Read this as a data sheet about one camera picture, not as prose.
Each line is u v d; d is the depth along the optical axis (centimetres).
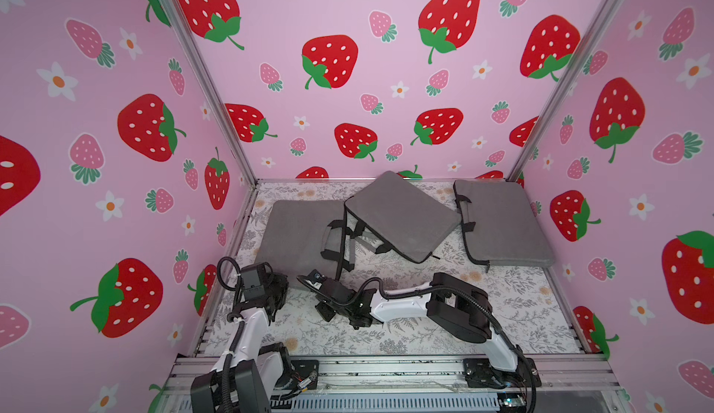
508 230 101
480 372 74
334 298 66
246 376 41
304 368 76
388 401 74
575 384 73
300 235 101
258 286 67
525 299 88
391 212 108
